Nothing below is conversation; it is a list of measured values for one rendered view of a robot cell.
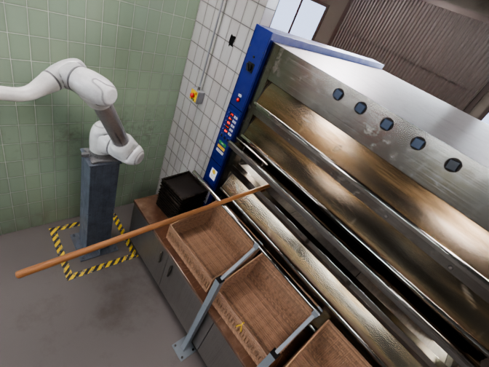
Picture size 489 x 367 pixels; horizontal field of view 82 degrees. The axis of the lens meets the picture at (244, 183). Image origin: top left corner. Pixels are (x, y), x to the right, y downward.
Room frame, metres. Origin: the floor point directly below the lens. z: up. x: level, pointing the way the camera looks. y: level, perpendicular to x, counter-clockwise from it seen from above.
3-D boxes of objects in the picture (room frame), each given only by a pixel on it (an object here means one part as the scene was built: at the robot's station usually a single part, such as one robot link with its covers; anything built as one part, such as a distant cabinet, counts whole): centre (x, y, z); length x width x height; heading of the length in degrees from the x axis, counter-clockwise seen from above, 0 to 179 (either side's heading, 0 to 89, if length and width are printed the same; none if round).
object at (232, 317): (1.20, -0.46, 0.72); 0.56 x 0.49 x 0.28; 58
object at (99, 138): (1.55, 1.03, 1.17); 0.18 x 0.16 x 0.22; 84
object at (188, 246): (1.52, 0.03, 0.72); 0.56 x 0.49 x 0.28; 58
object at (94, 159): (1.54, 1.05, 1.03); 0.22 x 0.18 x 0.06; 144
